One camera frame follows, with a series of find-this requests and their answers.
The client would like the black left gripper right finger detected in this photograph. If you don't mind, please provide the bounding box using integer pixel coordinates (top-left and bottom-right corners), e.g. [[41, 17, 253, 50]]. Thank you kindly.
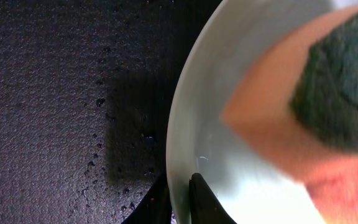
[[189, 173, 236, 224]]

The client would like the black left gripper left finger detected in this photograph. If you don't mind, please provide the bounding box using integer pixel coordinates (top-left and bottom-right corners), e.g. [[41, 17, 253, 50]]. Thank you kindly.
[[122, 174, 172, 224]]

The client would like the orange green scrub sponge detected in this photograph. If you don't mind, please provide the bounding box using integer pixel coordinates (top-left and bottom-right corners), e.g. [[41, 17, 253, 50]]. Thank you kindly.
[[221, 5, 358, 223]]

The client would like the mint plate with red stain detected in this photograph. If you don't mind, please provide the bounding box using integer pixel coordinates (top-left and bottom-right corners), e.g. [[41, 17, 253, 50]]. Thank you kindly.
[[166, 0, 358, 223]]

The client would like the round black tray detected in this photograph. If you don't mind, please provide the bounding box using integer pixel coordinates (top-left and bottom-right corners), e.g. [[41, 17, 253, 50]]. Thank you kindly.
[[0, 1, 218, 223]]

